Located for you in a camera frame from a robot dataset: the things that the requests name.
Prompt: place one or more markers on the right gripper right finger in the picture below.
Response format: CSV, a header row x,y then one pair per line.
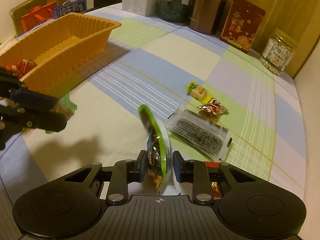
x,y
196,173

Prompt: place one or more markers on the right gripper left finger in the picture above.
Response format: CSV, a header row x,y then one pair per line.
x,y
121,174

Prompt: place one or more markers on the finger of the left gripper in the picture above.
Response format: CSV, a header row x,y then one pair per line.
x,y
13,89
34,118

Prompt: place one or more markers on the red gold foil snack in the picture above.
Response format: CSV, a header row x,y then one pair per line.
x,y
21,68

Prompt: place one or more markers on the green brown snack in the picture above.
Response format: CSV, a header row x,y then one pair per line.
x,y
61,110

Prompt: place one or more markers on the green silver snack pouch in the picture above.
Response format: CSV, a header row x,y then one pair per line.
x,y
159,153

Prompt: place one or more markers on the clear black sesame bar packet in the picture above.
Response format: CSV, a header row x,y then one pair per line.
x,y
208,137

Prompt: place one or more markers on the dark red foil candy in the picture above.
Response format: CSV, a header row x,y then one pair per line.
x,y
213,108

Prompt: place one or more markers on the yellow green candy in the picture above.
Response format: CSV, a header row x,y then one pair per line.
x,y
198,92

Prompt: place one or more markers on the orange plastic tray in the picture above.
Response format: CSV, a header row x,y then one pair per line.
x,y
66,51

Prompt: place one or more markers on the olive paper bag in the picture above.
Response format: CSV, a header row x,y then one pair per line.
x,y
20,10

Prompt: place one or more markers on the red gift bag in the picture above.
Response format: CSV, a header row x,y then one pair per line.
x,y
37,15

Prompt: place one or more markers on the blue milk carton box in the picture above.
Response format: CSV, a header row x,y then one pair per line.
x,y
76,6

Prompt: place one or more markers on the clear jar of nuts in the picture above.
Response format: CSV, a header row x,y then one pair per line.
x,y
278,52

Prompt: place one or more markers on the red gold gift box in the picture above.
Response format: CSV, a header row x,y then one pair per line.
x,y
242,24

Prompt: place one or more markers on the dark green glass jar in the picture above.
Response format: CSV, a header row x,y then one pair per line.
x,y
175,11

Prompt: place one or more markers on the brown metal canister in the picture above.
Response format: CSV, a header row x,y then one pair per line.
x,y
206,15

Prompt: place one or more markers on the wooden wall panel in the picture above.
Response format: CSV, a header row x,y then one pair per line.
x,y
297,18

